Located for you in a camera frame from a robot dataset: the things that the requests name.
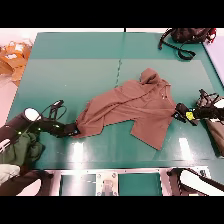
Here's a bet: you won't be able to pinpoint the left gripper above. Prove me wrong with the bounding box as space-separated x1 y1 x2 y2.
62 122 80 138

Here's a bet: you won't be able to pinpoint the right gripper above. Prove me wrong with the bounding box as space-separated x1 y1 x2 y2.
171 102 200 127

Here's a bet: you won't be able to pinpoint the brown shirt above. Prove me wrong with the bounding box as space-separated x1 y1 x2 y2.
74 67 178 152

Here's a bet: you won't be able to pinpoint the brown garment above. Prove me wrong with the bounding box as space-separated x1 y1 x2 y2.
204 118 224 158

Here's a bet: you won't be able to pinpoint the dark green garment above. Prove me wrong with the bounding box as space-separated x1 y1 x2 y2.
0 130 46 168

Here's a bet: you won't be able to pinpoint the pale garment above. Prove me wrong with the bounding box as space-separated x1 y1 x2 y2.
0 163 22 187

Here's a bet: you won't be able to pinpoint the black bag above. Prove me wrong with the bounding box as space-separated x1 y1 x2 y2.
158 27 218 62

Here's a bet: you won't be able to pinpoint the orange paper bags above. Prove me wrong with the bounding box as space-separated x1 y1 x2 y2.
0 39 34 88

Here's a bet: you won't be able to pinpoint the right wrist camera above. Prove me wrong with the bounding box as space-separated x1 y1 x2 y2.
196 88 218 108

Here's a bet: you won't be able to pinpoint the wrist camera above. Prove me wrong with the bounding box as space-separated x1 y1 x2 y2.
48 99 68 122
196 88 218 108

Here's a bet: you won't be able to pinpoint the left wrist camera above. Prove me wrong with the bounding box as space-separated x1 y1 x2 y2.
48 99 68 122

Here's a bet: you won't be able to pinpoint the silver frame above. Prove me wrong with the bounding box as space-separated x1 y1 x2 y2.
42 167 212 197

